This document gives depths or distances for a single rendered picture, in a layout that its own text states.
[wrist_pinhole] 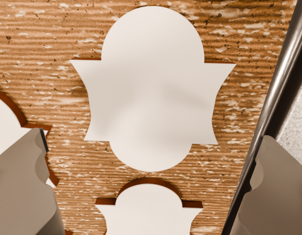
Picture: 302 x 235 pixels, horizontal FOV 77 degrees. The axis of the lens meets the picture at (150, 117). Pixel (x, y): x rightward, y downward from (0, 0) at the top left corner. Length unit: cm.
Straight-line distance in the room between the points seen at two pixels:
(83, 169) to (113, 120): 8
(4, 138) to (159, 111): 14
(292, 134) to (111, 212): 21
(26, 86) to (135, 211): 17
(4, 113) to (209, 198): 22
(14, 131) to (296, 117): 26
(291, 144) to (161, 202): 15
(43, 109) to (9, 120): 3
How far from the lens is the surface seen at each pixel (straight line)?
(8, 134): 21
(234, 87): 17
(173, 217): 25
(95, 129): 17
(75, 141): 20
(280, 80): 20
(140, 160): 18
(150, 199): 22
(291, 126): 24
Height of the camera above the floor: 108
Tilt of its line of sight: 62 degrees down
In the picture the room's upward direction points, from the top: 177 degrees counter-clockwise
